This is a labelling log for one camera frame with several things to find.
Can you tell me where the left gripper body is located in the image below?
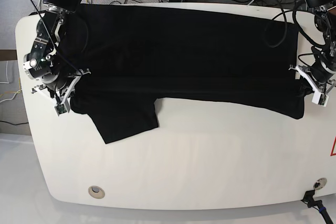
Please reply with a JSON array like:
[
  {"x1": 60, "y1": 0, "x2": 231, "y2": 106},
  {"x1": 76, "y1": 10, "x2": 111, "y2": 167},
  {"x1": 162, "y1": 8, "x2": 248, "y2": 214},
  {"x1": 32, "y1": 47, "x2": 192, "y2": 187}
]
[{"x1": 297, "y1": 60, "x2": 335, "y2": 94}]

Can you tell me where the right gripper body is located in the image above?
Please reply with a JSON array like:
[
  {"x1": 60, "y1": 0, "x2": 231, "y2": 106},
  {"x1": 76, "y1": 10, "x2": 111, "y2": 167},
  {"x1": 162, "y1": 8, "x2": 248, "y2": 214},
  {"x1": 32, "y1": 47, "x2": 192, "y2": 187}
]
[{"x1": 30, "y1": 68, "x2": 91, "y2": 105}]

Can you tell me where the black T-shirt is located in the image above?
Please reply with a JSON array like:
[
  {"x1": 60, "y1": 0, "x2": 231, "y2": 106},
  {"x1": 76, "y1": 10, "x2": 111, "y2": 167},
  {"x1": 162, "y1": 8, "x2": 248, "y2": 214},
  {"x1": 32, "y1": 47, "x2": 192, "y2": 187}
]
[{"x1": 58, "y1": 4, "x2": 305, "y2": 144}]

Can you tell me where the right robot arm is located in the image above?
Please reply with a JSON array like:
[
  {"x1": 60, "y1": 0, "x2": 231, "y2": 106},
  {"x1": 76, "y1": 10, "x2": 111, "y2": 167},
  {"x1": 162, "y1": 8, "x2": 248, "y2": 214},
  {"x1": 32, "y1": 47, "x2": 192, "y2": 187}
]
[{"x1": 23, "y1": 0, "x2": 87, "y2": 106}]

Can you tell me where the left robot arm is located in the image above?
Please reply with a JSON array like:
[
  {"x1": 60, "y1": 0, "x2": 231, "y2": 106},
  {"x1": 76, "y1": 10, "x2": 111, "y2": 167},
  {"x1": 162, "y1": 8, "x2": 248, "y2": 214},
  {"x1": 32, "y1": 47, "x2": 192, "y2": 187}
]
[{"x1": 292, "y1": 0, "x2": 335, "y2": 105}]

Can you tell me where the red warning triangle sticker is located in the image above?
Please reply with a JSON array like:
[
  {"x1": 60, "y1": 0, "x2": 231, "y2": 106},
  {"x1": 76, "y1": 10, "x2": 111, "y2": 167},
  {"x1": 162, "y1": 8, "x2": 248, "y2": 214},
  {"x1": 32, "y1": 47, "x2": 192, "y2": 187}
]
[{"x1": 330, "y1": 138, "x2": 336, "y2": 156}]

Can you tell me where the right table grommet hole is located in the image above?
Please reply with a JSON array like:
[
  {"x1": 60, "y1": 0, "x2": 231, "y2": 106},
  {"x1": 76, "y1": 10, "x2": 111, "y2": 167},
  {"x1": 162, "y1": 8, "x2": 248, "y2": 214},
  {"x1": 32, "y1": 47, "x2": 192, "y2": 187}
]
[{"x1": 313, "y1": 178, "x2": 327, "y2": 190}]

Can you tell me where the table grommet hole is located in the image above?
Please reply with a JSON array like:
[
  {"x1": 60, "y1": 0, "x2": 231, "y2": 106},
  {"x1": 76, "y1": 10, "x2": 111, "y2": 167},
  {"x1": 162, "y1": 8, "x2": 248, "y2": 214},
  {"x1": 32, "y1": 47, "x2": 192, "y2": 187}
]
[
  {"x1": 88, "y1": 186, "x2": 105, "y2": 199},
  {"x1": 313, "y1": 178, "x2": 327, "y2": 190}
]

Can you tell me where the left table grommet hole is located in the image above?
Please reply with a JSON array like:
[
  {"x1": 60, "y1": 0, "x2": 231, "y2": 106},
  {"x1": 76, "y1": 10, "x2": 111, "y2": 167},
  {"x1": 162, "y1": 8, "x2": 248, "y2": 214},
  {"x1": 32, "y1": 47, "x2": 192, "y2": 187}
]
[{"x1": 88, "y1": 186, "x2": 105, "y2": 199}]

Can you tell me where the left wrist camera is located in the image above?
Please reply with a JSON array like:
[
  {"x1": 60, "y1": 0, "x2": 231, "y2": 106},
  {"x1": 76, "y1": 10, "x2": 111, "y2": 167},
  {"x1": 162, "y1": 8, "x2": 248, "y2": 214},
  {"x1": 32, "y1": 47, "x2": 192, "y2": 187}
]
[{"x1": 312, "y1": 92, "x2": 329, "y2": 107}]

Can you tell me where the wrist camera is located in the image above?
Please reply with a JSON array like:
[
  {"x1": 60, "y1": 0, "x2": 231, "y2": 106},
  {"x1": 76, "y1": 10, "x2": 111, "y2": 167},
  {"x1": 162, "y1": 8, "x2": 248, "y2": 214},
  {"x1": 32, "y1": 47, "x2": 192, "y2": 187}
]
[
  {"x1": 312, "y1": 92, "x2": 329, "y2": 107},
  {"x1": 54, "y1": 99, "x2": 70, "y2": 116}
]

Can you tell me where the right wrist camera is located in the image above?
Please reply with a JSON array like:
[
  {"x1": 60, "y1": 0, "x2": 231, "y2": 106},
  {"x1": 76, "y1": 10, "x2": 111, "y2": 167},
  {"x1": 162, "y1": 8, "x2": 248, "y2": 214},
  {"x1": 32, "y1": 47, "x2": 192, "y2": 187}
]
[{"x1": 54, "y1": 99, "x2": 70, "y2": 116}]

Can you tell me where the black clamp with cable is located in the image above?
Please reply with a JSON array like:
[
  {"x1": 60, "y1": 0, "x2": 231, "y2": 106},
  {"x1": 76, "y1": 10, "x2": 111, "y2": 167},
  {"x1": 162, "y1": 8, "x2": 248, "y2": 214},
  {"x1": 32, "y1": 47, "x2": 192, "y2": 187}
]
[{"x1": 301, "y1": 190, "x2": 333, "y2": 224}]

